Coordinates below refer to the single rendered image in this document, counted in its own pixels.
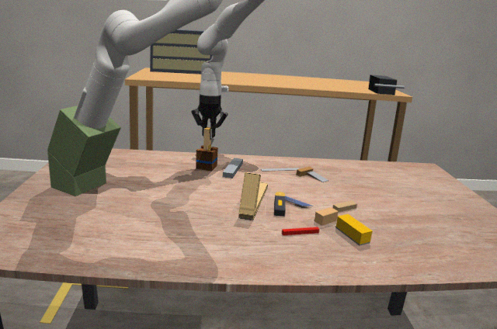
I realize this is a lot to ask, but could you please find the red rectangular bar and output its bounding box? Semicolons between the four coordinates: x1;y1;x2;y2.
282;227;320;236

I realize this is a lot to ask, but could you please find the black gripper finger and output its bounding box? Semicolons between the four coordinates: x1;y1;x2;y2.
210;110;228;139
192;108;208;138

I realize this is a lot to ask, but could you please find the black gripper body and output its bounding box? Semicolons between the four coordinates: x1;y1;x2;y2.
198;94;222;119

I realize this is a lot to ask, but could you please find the yellow rectangular block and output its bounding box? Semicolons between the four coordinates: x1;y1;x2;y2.
336;214;373;246

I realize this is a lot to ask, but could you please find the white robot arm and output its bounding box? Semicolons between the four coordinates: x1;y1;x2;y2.
74;0;265;129

